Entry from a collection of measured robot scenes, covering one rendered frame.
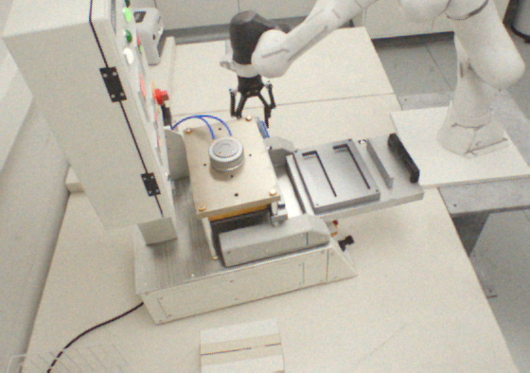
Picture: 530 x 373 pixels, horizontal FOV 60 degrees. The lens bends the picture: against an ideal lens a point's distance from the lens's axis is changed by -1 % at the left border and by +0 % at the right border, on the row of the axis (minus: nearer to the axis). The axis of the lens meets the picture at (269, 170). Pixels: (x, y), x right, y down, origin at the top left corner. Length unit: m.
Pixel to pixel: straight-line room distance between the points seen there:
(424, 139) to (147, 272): 0.99
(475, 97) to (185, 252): 0.93
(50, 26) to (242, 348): 0.76
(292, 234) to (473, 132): 0.74
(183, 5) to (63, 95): 2.93
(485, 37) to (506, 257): 1.28
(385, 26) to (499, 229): 1.62
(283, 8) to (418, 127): 2.17
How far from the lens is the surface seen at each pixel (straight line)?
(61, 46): 0.68
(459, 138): 1.57
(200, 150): 1.08
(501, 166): 1.61
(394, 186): 1.19
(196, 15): 3.64
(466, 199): 1.50
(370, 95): 1.81
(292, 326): 1.21
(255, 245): 1.04
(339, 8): 1.19
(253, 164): 1.03
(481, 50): 1.35
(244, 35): 1.30
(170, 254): 1.14
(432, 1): 1.16
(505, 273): 2.32
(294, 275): 1.17
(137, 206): 0.88
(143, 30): 1.92
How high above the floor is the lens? 1.85
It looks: 47 degrees down
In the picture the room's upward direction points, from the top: 5 degrees counter-clockwise
